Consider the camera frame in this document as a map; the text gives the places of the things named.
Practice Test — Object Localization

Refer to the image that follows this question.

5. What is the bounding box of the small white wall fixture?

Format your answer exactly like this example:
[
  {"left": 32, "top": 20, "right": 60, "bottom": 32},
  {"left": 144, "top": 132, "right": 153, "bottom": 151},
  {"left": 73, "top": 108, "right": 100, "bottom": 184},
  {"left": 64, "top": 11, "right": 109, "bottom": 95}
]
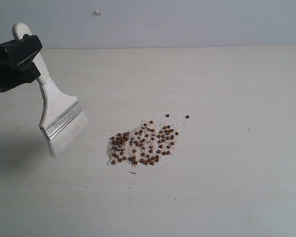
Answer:
[{"left": 94, "top": 9, "right": 102, "bottom": 15}]

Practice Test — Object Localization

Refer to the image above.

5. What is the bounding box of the pile of brown pellets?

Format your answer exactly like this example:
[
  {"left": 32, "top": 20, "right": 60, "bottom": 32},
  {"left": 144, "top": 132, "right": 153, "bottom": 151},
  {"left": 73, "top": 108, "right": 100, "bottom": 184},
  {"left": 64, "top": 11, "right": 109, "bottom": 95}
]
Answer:
[{"left": 107, "top": 120, "right": 180, "bottom": 167}]

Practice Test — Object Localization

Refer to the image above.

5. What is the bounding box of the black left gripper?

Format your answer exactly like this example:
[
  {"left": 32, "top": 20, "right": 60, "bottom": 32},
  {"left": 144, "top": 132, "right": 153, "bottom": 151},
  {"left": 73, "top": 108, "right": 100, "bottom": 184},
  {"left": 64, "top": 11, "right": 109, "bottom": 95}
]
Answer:
[{"left": 0, "top": 35, "right": 42, "bottom": 93}]

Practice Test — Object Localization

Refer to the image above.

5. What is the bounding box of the white wooden paint brush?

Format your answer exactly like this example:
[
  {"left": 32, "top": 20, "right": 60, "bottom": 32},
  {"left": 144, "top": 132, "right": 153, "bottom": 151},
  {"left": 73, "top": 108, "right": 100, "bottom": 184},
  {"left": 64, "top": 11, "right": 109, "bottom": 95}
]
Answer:
[{"left": 12, "top": 23, "right": 88, "bottom": 157}]

